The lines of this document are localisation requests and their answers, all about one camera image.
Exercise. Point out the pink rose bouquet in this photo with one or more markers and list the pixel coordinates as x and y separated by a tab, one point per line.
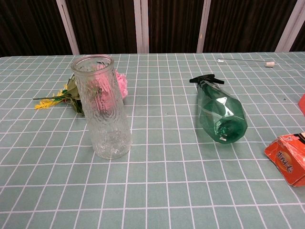
122	83

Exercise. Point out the clear glass cup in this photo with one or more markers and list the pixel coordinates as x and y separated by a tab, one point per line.
107	124

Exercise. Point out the green checked tablecloth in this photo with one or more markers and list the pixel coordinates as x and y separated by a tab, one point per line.
166	186

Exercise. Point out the green plastic spray bottle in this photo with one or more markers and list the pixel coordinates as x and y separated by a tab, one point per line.
221	114

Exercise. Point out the dark pleated curtain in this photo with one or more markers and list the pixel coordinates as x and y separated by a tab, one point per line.
104	23

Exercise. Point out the orange snack package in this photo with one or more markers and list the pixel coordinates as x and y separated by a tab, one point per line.
288	157

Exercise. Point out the orange foam cube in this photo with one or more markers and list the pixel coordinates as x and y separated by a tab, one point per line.
302	101

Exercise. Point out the white frame post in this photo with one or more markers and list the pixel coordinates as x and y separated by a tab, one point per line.
141	26
287	28
69	31
203	26

